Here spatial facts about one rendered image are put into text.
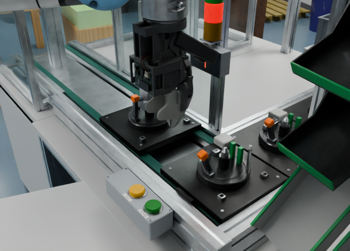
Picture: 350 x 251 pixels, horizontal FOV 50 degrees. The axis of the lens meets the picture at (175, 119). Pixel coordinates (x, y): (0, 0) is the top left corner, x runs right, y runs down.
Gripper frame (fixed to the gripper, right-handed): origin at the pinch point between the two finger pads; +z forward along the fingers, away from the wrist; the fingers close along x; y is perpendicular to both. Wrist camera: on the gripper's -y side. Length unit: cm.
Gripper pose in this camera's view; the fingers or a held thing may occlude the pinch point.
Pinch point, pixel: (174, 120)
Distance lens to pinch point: 72.8
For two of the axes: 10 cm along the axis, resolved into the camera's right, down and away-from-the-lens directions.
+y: -7.9, 3.2, -5.3
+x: 6.2, 4.1, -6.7
